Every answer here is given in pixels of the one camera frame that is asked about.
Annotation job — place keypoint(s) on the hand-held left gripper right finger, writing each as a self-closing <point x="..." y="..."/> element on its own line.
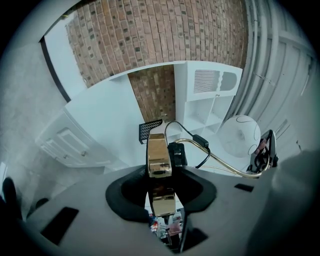
<point x="230" y="215"/>

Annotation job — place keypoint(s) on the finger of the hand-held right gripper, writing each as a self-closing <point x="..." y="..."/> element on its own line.
<point x="271" y="136"/>

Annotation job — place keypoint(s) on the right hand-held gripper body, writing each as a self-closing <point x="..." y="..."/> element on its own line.
<point x="272" y="160"/>

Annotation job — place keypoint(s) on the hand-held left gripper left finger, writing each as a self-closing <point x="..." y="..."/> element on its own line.
<point x="95" y="225"/>

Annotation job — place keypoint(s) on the white desk with drawers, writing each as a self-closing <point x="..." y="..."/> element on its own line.
<point x="100" y="112"/>

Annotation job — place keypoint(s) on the person's right hand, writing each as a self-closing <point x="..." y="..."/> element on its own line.
<point x="261" y="145"/>

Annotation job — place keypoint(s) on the white hutch shelf unit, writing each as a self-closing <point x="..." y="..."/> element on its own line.
<point x="200" y="112"/>

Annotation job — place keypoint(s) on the black mesh file holder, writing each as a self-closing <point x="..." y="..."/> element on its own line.
<point x="147" y="130"/>

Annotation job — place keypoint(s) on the black skirting strip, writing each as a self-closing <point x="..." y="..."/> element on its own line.
<point x="53" y="70"/>

